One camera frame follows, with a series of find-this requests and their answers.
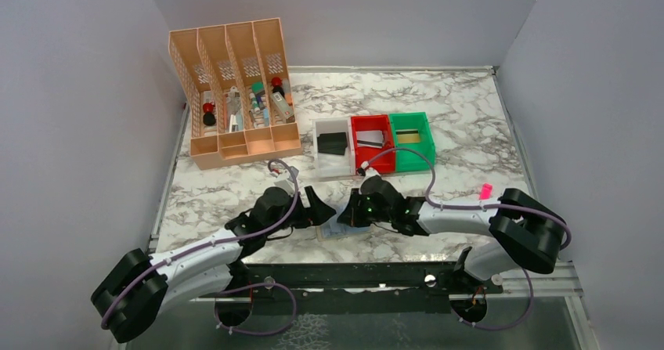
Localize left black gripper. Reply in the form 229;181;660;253
265;186;336;236

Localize beige card holder wallet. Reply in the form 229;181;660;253
316;205;371;242

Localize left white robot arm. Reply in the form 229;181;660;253
91;186;336;343

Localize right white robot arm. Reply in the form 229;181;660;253
338;176;571;293

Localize black cards in white bin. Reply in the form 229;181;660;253
316;132;348;156

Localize silver card in red bin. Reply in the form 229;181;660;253
355;130;385;149

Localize gold card in green bin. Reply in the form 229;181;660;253
396;129;421;144

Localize white plastic bin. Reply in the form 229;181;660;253
312;117;355;179

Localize green plastic bin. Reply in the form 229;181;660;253
388;112;436;172

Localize red plastic bin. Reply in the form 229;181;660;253
350;114;395;169

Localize white box in organizer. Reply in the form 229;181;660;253
270;92;295;124

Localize silver items in organizer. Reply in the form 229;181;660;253
225;86;244;133

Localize red black small bottle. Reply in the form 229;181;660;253
270;77;285;96

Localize green capped tube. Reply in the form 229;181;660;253
248;81;270;128

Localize pink marker pen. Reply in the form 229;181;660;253
479;183;493;200

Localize red capped black bottle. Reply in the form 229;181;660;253
202;102;217;127

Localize peach desk file organizer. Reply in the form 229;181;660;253
168;18;303;170

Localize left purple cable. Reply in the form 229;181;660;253
99;158;302;336

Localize purple cable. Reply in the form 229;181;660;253
99;158;302;336
355;147;572;333

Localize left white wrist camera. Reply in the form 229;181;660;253
269;167;299;196

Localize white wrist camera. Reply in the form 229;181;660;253
356;161;381;179
269;167;299;196

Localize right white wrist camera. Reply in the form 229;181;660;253
356;161;381;179

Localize black metal base rail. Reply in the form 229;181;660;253
197;256;504;318

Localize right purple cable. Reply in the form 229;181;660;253
355;147;572;333

